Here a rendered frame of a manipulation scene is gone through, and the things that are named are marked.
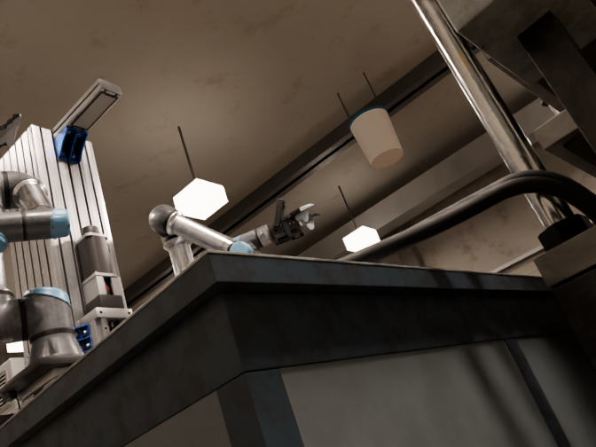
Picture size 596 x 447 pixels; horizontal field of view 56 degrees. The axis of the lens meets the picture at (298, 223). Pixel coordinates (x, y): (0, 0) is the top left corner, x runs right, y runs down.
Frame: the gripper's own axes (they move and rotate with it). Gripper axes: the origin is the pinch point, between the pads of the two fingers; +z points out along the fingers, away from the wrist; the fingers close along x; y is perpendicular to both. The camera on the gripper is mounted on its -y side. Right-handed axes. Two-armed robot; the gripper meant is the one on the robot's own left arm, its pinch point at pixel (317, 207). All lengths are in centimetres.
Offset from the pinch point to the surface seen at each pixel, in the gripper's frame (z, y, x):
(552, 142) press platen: 53, 34, 89
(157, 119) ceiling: -152, -300, -380
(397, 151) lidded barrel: 99, -166, -445
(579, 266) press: 43, 59, 98
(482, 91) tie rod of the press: 45, 18, 89
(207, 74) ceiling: -70, -305, -345
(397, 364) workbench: 7, 64, 124
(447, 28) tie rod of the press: 46, 0, 86
